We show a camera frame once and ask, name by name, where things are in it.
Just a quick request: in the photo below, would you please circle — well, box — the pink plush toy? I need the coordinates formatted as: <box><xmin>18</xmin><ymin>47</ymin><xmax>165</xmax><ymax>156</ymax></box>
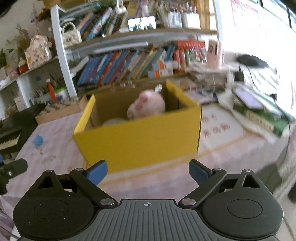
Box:
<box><xmin>127</xmin><ymin>90</ymin><xmax>166</xmax><ymax>119</ymax></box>

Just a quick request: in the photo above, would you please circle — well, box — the black mouse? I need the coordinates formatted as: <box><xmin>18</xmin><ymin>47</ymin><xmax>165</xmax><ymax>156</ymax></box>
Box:
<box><xmin>237</xmin><ymin>54</ymin><xmax>269</xmax><ymax>68</ymax></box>

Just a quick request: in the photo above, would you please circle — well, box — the black Yamaha keyboard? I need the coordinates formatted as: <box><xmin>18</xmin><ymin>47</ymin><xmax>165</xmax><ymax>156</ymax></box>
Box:
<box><xmin>0</xmin><ymin>103</ymin><xmax>46</xmax><ymax>156</ymax></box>

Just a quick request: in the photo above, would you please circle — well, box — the floral house ornament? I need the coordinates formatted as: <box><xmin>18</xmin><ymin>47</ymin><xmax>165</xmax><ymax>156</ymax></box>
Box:
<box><xmin>25</xmin><ymin>35</ymin><xmax>53</xmax><ymax>69</ymax></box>

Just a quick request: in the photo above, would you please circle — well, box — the yellow cardboard box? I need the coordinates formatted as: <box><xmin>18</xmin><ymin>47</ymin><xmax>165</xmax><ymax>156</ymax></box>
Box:
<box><xmin>74</xmin><ymin>80</ymin><xmax>202</xmax><ymax>172</ymax></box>

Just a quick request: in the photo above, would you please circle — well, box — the green thick book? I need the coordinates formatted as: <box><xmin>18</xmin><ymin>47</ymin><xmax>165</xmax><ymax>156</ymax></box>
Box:
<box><xmin>233</xmin><ymin>104</ymin><xmax>290</xmax><ymax>137</ymax></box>

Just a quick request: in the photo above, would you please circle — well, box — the wooden chess board box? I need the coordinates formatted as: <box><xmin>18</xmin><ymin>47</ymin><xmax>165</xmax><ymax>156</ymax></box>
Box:
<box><xmin>35</xmin><ymin>95</ymin><xmax>87</xmax><ymax>125</ymax></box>

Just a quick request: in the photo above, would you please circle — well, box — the red glue bottle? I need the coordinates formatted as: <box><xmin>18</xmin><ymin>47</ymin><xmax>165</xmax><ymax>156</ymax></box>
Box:
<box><xmin>46</xmin><ymin>78</ymin><xmax>57</xmax><ymax>101</ymax></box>

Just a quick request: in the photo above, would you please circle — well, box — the blue eraser block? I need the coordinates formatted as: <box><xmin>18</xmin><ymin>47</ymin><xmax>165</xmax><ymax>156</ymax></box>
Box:
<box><xmin>32</xmin><ymin>135</ymin><xmax>44</xmax><ymax>147</ymax></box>

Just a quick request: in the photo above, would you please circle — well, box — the smartphone on books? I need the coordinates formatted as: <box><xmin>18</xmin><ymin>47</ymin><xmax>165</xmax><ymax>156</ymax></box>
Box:
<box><xmin>232</xmin><ymin>88</ymin><xmax>264</xmax><ymax>110</ymax></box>

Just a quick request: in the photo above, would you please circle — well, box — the white bookshelf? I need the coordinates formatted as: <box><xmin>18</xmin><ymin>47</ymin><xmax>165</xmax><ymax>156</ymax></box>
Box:
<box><xmin>0</xmin><ymin>0</ymin><xmax>220</xmax><ymax>110</ymax></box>

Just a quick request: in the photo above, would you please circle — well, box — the pink checkered tablecloth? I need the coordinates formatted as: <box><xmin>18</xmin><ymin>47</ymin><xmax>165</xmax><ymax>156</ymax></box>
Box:
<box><xmin>1</xmin><ymin>113</ymin><xmax>292</xmax><ymax>216</ymax></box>

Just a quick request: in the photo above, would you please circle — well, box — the white pearl handbag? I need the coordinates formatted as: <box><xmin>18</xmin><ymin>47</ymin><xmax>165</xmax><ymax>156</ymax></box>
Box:
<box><xmin>61</xmin><ymin>22</ymin><xmax>82</xmax><ymax>48</ymax></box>

